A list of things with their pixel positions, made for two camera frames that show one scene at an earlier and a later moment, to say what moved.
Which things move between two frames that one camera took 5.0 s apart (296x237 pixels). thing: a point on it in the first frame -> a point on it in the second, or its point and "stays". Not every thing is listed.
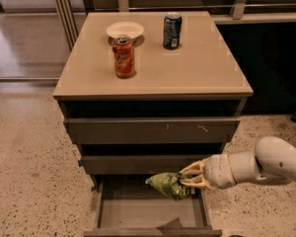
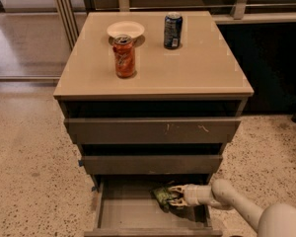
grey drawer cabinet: x=144 y=93 stays
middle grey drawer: x=120 y=165 stays
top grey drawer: x=152 y=130 stays
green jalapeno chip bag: x=170 y=184 -> x=162 y=196
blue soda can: x=172 y=31 stays
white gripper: x=216 y=172 -> x=191 y=195
